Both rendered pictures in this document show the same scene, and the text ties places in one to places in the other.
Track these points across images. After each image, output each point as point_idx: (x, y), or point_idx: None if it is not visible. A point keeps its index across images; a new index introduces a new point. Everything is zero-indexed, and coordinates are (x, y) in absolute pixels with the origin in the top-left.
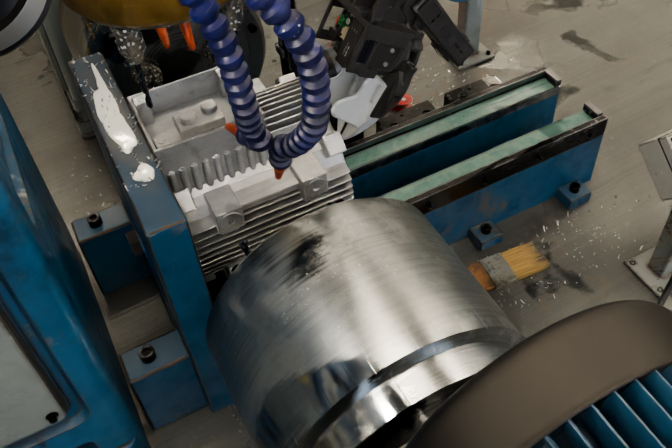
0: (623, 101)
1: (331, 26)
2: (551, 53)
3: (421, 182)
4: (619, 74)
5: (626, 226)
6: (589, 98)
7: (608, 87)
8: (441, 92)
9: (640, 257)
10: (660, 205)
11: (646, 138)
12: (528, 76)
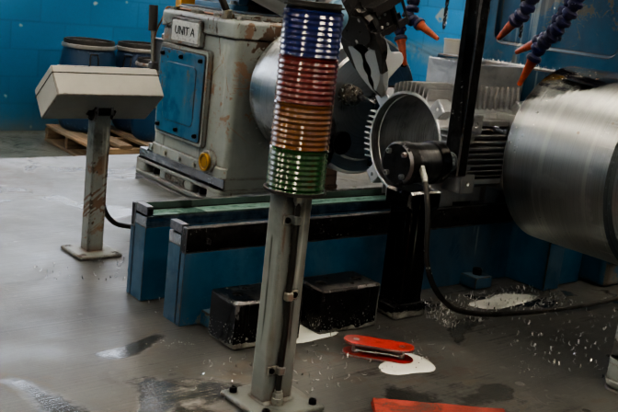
0: (38, 339)
1: (398, 12)
2: (119, 394)
3: (316, 202)
4: (20, 364)
5: (105, 269)
6: (86, 345)
7: (50, 352)
8: (304, 362)
9: (106, 253)
10: (61, 275)
11: (35, 311)
12: (209, 224)
